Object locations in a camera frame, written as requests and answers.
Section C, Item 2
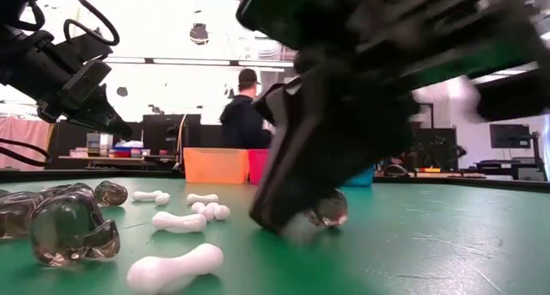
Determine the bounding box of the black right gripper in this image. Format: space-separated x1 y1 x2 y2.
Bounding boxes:
293 0 550 123

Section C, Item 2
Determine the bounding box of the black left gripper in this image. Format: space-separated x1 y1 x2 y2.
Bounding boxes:
0 26 133 139

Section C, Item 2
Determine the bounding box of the blue plastic bin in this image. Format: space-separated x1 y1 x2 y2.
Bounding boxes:
342 164 376 187

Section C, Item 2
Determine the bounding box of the pink plastic bin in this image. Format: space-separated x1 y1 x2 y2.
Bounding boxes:
247 148 271 186

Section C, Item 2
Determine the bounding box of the orange plastic bin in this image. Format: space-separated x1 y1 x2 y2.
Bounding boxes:
183 147 250 185

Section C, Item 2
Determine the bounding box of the clear plastic storage box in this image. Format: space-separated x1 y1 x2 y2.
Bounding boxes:
85 132 115 157

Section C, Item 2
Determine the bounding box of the blue and red box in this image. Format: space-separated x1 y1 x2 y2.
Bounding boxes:
112 139 145 159

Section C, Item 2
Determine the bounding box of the wooden shelf board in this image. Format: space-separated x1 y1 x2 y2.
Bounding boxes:
58 154 178 163

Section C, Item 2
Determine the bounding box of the pink curtain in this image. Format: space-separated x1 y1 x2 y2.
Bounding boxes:
0 116 55 172

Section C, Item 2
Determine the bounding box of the person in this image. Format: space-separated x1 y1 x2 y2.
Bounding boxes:
218 68 275 150

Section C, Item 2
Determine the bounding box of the round black ceiling device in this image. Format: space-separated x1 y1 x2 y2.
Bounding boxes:
188 22 211 46

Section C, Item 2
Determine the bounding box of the black computer monitor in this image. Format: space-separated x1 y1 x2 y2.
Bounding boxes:
489 123 532 150

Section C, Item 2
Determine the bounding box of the green table mat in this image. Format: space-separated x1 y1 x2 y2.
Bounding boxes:
0 177 550 295

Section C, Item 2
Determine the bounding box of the black office desk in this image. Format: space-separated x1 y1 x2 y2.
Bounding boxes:
458 156 547 182

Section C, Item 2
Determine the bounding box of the black monitor stand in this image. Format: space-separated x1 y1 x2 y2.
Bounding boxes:
530 131 545 172

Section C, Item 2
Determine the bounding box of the black partition wall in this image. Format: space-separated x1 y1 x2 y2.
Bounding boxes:
46 113 228 172

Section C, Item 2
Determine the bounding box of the black table frame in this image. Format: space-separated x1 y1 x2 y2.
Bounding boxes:
0 169 550 194

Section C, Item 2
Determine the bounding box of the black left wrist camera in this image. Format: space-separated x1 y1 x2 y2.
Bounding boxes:
46 30 114 68

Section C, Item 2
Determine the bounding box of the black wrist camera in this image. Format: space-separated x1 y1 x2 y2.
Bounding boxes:
235 0 360 52
46 30 114 68

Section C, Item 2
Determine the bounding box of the black metal rig frame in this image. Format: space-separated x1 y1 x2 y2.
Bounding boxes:
419 101 435 131

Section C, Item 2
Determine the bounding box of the black cable loop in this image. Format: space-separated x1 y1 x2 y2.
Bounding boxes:
0 138 51 167

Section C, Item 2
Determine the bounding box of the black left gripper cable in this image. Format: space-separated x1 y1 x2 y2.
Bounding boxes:
16 0 121 47

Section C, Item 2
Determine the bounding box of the long ceiling light rail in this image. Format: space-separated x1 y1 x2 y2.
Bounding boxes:
102 56 297 72

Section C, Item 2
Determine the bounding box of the silver ceiling air duct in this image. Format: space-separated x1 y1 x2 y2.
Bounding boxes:
257 39 297 62

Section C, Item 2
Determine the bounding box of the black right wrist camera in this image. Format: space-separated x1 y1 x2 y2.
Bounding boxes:
235 0 360 52

